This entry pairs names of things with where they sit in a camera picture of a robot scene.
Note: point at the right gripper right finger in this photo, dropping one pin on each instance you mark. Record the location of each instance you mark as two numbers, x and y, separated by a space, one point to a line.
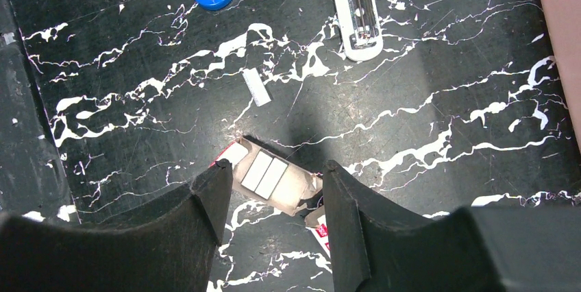
378 245

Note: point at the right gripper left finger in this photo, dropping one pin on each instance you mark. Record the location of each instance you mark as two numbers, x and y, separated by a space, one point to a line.
167 244

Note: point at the cardboard staples tray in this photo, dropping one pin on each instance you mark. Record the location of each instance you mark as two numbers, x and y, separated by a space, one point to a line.
267 177

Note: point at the silver staple strip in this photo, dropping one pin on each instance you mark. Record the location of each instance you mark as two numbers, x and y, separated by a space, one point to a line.
256 87

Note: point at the beige stapler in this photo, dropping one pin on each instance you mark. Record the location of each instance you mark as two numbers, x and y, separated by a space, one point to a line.
360 29

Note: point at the red staples box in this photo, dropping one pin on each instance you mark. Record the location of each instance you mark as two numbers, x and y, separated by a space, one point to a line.
316 223

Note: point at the orange plastic toolbox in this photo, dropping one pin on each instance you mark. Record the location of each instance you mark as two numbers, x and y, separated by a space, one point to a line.
562 18

